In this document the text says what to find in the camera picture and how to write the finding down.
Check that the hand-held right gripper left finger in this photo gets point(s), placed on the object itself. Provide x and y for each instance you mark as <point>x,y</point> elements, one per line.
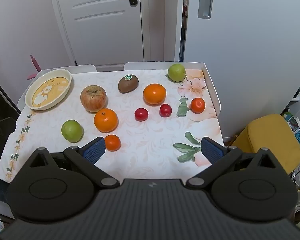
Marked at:
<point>95,150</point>

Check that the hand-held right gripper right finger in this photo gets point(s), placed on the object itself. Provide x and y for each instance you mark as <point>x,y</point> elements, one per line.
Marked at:
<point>211,151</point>

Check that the small tangerine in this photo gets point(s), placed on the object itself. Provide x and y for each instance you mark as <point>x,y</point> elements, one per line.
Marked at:
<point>197,105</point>
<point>113,142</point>

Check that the green apple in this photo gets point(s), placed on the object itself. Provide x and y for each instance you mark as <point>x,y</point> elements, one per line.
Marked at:
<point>176,72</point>
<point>72,131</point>

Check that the large orange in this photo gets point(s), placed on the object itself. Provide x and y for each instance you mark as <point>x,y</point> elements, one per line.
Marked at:
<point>154,94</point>
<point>105,120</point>

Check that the large red apple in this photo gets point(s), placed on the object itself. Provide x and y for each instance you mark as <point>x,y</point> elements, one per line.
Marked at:
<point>93,98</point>

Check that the red cherry tomato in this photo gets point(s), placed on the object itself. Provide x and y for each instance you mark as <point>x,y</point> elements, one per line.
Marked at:
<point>165,110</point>
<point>141,114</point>

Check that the cream oval cartoon print plate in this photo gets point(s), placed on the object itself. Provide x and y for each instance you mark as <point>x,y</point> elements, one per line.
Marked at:
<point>48,90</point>

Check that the black furniture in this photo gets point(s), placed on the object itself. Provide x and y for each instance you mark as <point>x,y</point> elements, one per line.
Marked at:
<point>2,97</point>

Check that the floral tablecloth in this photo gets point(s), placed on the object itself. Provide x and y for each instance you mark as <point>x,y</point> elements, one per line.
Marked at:
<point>145,137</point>

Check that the yellow chair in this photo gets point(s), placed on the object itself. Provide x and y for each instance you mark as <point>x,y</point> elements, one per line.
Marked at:
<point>270,137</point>

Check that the brown kiwi with green sticker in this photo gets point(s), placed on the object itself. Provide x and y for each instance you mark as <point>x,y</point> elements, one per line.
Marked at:
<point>128,84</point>

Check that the colourful printed box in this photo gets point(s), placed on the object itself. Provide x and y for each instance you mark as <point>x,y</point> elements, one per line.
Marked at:
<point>296,127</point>

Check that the white panel door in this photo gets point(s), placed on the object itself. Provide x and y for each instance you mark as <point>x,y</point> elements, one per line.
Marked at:
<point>102,35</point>

